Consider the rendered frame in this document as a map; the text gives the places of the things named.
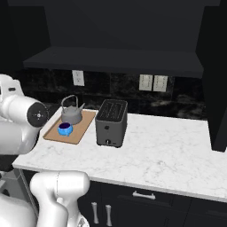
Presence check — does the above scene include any silver cabinet door handle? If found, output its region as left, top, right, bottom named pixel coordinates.
left=90, top=201, right=100, bottom=225
left=105, top=204, right=114, bottom=227

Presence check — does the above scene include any dark upper cabinet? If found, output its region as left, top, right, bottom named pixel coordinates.
left=22, top=0, right=206, bottom=80

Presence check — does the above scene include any dark drawer front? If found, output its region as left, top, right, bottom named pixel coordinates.
left=117, top=187, right=193, bottom=215

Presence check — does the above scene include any white wall switch plate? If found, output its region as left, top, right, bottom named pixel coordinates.
left=138, top=74, right=154, bottom=92
left=153, top=74, right=168, bottom=93

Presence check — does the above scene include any dark grey toaster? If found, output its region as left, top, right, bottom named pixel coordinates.
left=94, top=98, right=129, bottom=148

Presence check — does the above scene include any blue mug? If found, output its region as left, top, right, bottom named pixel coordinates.
left=57, top=121, right=74, bottom=137

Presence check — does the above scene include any white wall outlet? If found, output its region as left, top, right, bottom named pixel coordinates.
left=71, top=69, right=86, bottom=88

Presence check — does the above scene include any silver drawer handle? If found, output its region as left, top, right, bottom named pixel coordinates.
left=132, top=190, right=157, bottom=201

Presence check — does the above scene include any grey kettle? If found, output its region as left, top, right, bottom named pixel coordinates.
left=60, top=94, right=86, bottom=126

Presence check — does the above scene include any brown wooden tray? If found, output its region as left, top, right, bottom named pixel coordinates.
left=43, top=109, right=98, bottom=145

